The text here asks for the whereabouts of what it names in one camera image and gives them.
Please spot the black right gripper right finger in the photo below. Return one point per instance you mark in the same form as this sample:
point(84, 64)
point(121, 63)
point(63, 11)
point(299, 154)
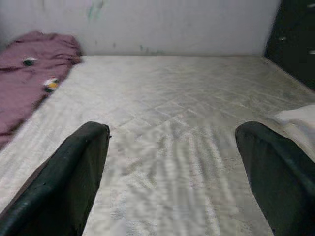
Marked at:
point(278, 177)

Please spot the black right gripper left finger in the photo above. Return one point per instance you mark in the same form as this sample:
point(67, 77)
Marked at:
point(61, 184)

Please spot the white printed pillow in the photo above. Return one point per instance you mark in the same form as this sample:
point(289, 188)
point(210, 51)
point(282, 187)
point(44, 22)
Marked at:
point(300, 118)

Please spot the purple cartoon print blanket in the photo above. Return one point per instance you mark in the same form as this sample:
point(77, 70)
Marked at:
point(24, 86)

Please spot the grey quilted mattress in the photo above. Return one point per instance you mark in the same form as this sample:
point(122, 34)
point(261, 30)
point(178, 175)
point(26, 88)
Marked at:
point(172, 98)

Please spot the black tufted headboard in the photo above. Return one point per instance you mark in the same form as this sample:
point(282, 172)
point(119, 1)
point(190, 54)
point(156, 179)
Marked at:
point(295, 37)

